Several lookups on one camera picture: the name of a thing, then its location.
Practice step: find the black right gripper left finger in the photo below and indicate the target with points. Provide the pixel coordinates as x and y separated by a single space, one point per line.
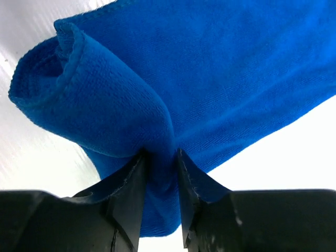
122 197

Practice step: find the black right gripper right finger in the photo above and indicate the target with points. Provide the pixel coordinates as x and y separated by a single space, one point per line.
196 189

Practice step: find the blue towel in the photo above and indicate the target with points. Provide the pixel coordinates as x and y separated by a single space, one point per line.
208 77

